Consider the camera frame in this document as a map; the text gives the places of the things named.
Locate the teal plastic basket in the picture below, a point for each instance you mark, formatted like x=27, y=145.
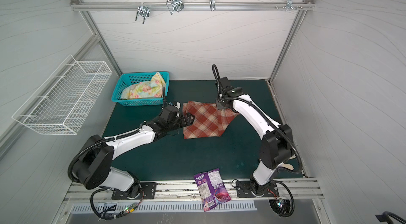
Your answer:
x=124, y=82

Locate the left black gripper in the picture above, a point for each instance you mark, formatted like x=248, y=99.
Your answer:
x=184, y=123

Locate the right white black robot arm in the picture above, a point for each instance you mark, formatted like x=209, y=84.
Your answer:
x=277, y=151

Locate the middle metal hook clamp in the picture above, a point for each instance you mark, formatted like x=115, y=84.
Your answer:
x=175, y=6

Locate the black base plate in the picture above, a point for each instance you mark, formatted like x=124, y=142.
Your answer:
x=139, y=190
x=250, y=189

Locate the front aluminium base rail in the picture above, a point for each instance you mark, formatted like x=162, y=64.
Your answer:
x=186, y=190

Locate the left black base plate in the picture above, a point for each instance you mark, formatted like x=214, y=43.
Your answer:
x=139, y=190

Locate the right metal bracket clamp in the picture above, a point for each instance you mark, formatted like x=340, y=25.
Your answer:
x=289, y=6

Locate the red plaid skirt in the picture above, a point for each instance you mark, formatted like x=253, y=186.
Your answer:
x=209, y=121

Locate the white wire basket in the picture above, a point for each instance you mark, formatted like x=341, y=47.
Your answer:
x=62, y=103

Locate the purple snack bag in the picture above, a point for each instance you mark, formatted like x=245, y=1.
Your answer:
x=211, y=189

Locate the floral yellow skirt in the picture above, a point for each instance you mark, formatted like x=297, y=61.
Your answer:
x=144, y=87

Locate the small metal hook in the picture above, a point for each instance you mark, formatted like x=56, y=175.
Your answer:
x=212, y=5

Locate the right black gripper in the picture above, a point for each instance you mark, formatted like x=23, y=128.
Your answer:
x=220, y=104

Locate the horizontal aluminium rail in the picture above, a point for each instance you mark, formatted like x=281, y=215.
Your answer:
x=189, y=6

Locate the metal hook clamp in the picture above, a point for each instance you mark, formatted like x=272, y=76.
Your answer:
x=143, y=12
x=175, y=6

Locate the left metal hook clamp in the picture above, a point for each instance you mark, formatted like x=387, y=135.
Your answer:
x=143, y=12

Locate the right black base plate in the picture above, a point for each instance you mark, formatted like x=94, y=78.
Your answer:
x=250, y=189

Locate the beige work glove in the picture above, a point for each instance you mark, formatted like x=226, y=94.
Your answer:
x=288, y=165

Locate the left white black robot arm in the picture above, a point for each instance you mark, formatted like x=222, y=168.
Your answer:
x=92, y=166

